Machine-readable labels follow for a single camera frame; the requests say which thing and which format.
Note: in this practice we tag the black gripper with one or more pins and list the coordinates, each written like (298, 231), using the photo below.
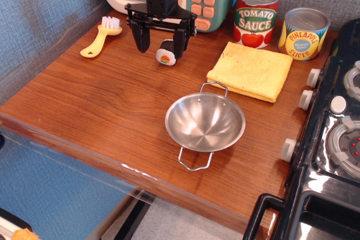
(166, 14)

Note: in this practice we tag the toy sushi roll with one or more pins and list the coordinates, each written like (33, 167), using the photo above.
(165, 54)

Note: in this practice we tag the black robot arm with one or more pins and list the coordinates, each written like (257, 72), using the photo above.
(166, 15)

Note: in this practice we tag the yellow dish brush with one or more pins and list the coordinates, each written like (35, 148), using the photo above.
(110, 26)

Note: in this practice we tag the small steel wok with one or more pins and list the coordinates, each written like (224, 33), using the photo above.
(206, 121)

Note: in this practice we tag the tomato sauce can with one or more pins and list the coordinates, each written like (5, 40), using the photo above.
(254, 22)

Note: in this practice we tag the yellow folded cloth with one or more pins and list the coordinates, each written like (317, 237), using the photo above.
(251, 72)

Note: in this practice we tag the pineapple slices can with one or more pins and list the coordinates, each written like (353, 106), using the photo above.
(303, 33)

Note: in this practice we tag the black toy stove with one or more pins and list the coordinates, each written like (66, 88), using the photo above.
(322, 187)

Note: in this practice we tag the orange fuzzy object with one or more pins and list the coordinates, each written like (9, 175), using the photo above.
(24, 234)

